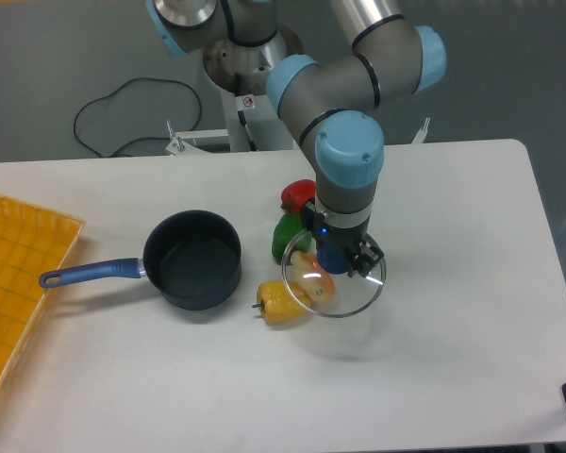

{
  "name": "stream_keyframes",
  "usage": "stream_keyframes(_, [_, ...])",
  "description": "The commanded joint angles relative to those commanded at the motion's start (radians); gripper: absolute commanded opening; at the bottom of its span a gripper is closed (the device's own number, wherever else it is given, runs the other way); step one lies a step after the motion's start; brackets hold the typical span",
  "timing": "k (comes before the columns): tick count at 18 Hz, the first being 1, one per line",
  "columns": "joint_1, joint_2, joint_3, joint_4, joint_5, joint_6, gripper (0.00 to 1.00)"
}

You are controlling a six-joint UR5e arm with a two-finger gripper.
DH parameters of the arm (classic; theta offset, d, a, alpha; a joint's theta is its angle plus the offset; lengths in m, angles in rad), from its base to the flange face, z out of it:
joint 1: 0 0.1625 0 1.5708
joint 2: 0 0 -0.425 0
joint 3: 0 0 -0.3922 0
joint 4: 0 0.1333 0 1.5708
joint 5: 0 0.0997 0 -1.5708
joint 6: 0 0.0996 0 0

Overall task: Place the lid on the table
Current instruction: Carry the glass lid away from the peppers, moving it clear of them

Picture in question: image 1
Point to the orange bell pepper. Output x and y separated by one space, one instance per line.
315 281

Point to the dark pot with blue handle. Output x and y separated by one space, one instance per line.
192 257

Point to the yellow plastic basket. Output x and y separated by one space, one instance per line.
33 240

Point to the yellow bell pepper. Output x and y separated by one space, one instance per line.
276 305

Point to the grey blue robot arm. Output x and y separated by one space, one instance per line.
326 109

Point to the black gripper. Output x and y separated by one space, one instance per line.
344 230

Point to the red bell pepper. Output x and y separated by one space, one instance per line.
296 194

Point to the glass lid with blue knob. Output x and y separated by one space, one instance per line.
353 295

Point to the green bell pepper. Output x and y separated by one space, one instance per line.
287 228

